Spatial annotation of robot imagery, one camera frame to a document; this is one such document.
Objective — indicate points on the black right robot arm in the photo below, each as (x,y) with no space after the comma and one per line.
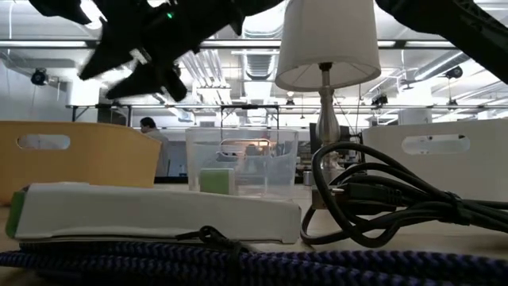
(456,24)

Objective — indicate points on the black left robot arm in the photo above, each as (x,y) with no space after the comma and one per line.
(59,8)

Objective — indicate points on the orange wooden tray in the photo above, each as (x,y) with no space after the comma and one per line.
(99,159)

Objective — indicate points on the small green box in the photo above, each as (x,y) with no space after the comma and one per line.
(216,181)

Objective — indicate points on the person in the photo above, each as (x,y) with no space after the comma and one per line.
(152,135)

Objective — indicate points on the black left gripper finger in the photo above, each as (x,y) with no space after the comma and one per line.
(107,59)
(147,79)

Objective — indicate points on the clear plastic bin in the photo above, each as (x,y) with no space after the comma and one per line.
(278,175)

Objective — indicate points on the white plastic bin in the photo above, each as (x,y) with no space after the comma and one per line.
(484,175)

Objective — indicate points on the white shade table lamp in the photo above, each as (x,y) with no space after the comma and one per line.
(329,39)

